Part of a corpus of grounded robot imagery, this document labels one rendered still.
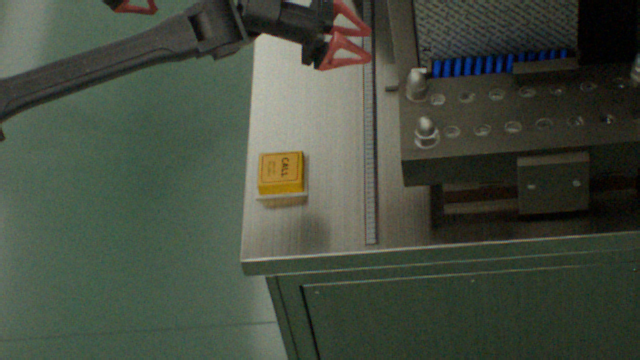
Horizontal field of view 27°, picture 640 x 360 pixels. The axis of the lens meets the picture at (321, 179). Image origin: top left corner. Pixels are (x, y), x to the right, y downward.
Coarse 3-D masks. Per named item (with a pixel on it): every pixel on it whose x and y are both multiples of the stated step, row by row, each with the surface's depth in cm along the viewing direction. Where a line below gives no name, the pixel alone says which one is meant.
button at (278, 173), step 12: (264, 156) 207; (276, 156) 207; (288, 156) 206; (300, 156) 206; (264, 168) 205; (276, 168) 205; (288, 168) 205; (300, 168) 204; (264, 180) 204; (276, 180) 203; (288, 180) 203; (300, 180) 203; (264, 192) 204; (276, 192) 204; (288, 192) 204
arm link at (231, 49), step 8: (200, 0) 190; (208, 0) 190; (224, 0) 192; (232, 0) 191; (232, 8) 191; (232, 16) 192; (240, 24) 191; (240, 32) 191; (248, 32) 197; (256, 32) 198; (240, 40) 191; (248, 40) 191; (216, 48) 190; (224, 48) 190; (232, 48) 190; (216, 56) 190; (224, 56) 191
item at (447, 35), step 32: (416, 0) 192; (448, 0) 192; (480, 0) 192; (512, 0) 191; (544, 0) 191; (576, 0) 191; (448, 32) 196; (480, 32) 196; (512, 32) 196; (544, 32) 196; (576, 32) 196
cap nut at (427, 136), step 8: (424, 120) 187; (432, 120) 187; (424, 128) 187; (432, 128) 187; (416, 136) 189; (424, 136) 188; (432, 136) 188; (416, 144) 190; (424, 144) 189; (432, 144) 189
